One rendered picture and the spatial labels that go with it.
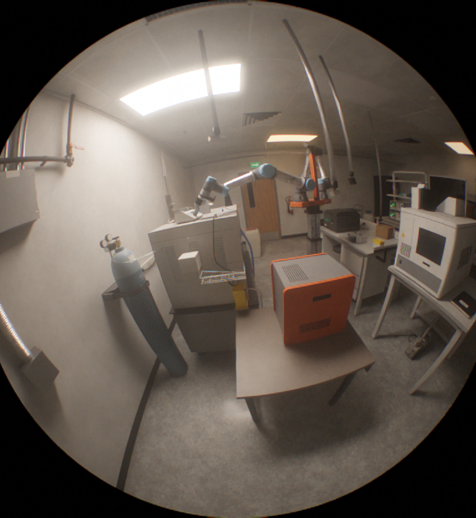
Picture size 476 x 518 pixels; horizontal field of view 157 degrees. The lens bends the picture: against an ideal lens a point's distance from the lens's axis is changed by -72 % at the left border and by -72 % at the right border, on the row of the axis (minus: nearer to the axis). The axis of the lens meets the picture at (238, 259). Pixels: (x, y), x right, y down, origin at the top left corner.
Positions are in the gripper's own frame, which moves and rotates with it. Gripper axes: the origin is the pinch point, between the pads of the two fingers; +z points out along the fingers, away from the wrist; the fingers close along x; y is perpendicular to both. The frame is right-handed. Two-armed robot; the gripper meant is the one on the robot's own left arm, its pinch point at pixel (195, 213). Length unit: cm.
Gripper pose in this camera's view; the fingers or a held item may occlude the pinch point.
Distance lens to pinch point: 141.1
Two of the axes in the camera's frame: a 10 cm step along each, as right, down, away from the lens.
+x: -0.7, 3.8, -9.2
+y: -8.8, -4.5, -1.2
